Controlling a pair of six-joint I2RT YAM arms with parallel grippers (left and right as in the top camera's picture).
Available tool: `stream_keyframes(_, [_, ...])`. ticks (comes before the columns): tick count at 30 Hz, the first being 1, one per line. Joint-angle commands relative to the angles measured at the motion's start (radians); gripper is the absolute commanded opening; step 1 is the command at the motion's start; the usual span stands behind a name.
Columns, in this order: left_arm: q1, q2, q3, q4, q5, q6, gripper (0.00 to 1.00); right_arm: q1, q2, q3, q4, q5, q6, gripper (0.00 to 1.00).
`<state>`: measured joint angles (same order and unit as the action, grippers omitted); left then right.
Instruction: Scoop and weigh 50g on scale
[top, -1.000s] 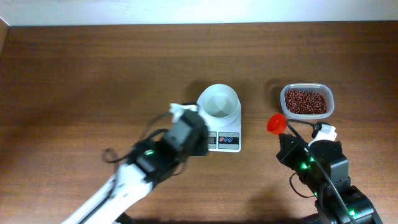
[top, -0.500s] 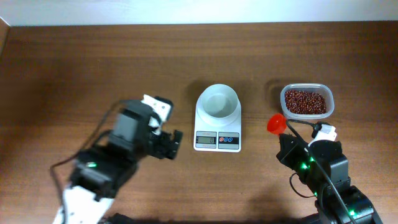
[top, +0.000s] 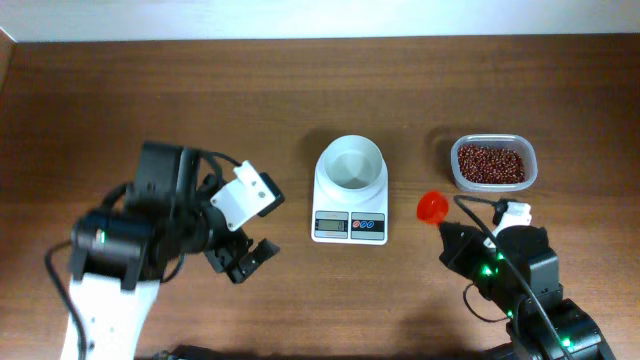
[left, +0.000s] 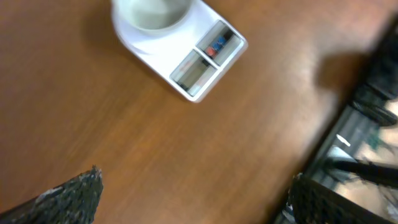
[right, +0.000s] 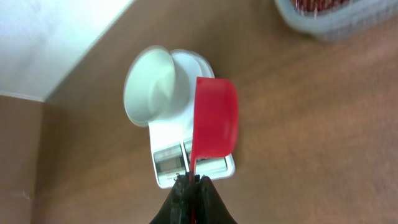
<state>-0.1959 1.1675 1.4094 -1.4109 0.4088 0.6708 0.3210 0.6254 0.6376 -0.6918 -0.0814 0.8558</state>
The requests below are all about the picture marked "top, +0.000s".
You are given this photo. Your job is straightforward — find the orange plastic measuring scoop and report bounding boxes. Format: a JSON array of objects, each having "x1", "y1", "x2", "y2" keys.
[{"x1": 416, "y1": 190, "x2": 449, "y2": 226}]

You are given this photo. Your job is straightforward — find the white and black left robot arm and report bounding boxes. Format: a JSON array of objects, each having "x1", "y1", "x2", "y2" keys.
[{"x1": 49, "y1": 141, "x2": 285, "y2": 359}]

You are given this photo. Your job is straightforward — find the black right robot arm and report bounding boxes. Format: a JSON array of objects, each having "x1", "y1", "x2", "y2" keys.
[{"x1": 439, "y1": 222, "x2": 615, "y2": 360}]

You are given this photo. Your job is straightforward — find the white digital kitchen scale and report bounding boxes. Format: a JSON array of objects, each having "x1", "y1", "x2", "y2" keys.
[{"x1": 311, "y1": 160, "x2": 389, "y2": 246}]

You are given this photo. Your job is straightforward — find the red beans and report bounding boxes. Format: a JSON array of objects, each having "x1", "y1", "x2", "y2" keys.
[{"x1": 457, "y1": 145, "x2": 525, "y2": 185}]

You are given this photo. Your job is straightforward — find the clear plastic container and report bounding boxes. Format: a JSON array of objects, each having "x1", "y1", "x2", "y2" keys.
[{"x1": 450, "y1": 134, "x2": 538, "y2": 193}]

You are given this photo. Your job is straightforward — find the white round bowl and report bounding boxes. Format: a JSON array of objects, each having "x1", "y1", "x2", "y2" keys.
[{"x1": 319, "y1": 135, "x2": 384, "y2": 190}]

